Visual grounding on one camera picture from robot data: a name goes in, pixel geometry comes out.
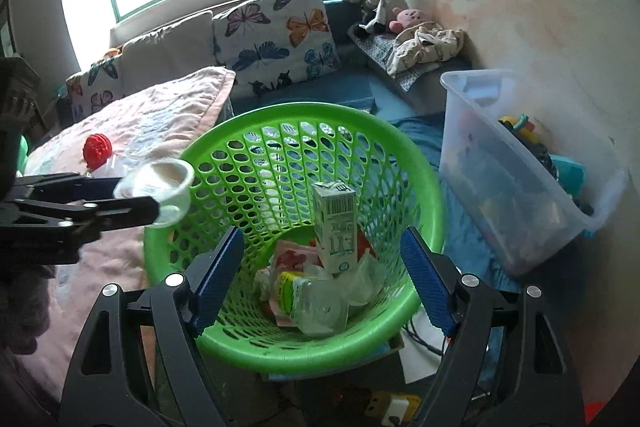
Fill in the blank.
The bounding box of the yellow power strip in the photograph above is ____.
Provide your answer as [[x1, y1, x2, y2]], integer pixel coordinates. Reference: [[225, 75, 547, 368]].
[[365, 389, 422, 424]]

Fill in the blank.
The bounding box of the teal container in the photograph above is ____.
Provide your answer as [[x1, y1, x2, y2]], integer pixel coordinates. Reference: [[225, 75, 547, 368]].
[[550, 157, 586, 198]]

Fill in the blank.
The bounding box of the small butterfly print pillow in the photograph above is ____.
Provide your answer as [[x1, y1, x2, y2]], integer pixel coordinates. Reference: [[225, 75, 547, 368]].
[[66, 54, 126, 122]]

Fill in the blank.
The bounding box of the round clear plastic cup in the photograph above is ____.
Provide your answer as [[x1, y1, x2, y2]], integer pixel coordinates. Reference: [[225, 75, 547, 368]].
[[114, 158, 196, 228]]

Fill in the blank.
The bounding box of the clear plastic bottle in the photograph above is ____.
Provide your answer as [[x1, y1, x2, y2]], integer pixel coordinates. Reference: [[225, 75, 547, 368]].
[[274, 271, 351, 338]]

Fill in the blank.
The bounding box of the cream crumpled cloth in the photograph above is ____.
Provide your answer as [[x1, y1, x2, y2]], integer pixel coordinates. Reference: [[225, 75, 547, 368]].
[[387, 23, 465, 75]]

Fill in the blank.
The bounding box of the yellow toy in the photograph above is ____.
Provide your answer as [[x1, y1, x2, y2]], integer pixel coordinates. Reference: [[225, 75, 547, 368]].
[[497, 114, 538, 142]]

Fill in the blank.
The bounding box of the grey cushion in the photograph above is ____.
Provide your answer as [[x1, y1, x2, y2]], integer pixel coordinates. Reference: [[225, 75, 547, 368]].
[[110, 11, 216, 84]]

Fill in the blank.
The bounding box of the pink plush toy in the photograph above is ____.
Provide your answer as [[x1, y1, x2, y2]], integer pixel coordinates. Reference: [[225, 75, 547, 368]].
[[389, 7, 426, 32]]

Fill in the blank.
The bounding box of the orange object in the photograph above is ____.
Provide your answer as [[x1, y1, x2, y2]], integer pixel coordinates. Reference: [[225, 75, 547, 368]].
[[585, 399, 607, 427]]

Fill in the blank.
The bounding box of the clear bottle with red cap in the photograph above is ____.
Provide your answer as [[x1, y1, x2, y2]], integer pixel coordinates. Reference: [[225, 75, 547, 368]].
[[82, 133, 133, 180]]

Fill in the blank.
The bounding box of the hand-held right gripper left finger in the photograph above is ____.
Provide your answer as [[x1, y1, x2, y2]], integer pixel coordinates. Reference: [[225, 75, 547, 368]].
[[59, 226, 246, 427]]

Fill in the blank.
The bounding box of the large butterfly print pillow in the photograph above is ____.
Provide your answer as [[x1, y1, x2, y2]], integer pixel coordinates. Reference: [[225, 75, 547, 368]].
[[212, 0, 342, 90]]

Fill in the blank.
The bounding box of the clear plastic storage bin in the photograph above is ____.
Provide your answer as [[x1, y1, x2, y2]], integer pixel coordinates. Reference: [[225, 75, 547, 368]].
[[439, 69, 628, 278]]

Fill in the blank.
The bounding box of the green plastic basket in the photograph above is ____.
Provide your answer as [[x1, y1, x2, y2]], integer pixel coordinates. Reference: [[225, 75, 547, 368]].
[[144, 102, 446, 375]]

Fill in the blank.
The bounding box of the white and blue carton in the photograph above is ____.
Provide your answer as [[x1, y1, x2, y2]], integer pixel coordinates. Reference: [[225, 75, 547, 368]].
[[311, 181, 358, 277]]

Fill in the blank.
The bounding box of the grey patterned mat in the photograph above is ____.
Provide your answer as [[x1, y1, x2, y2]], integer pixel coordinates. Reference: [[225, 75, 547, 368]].
[[347, 24, 446, 94]]

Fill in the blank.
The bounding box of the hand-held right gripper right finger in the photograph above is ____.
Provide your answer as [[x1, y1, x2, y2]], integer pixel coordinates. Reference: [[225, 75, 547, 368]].
[[400, 226, 587, 427]]

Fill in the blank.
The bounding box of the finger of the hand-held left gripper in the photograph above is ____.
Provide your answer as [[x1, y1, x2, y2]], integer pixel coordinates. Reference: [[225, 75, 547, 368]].
[[12, 173, 126, 204], [0, 196, 162, 265]]

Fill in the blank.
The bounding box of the white paper sheet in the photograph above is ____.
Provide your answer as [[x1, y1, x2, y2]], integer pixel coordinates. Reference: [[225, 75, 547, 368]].
[[400, 332, 446, 385]]

